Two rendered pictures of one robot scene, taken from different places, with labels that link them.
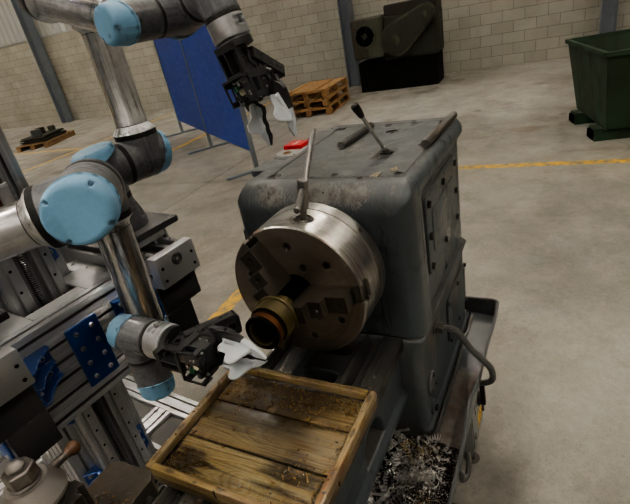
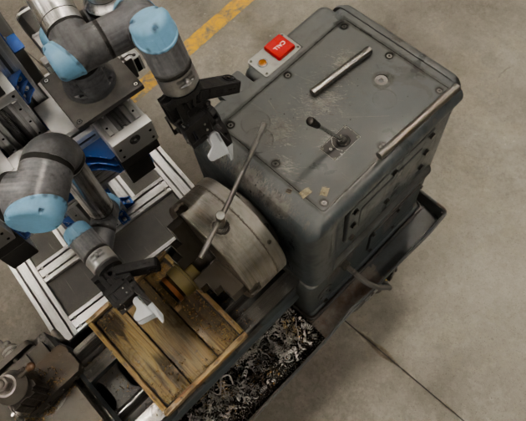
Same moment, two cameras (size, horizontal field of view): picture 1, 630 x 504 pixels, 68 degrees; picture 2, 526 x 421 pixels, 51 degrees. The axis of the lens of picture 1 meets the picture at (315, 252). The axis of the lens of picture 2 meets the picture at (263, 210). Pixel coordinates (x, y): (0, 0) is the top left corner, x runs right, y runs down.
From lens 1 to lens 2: 98 cm
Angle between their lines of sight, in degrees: 41
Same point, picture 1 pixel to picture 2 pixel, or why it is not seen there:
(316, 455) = (190, 362)
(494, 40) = not seen: outside the picture
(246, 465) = (147, 348)
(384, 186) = (301, 217)
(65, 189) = (22, 215)
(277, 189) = not seen: hidden behind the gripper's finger
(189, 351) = (113, 296)
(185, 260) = (144, 138)
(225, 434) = not seen: hidden behind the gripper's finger
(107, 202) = (54, 220)
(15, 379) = (2, 240)
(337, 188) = (267, 190)
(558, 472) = (432, 328)
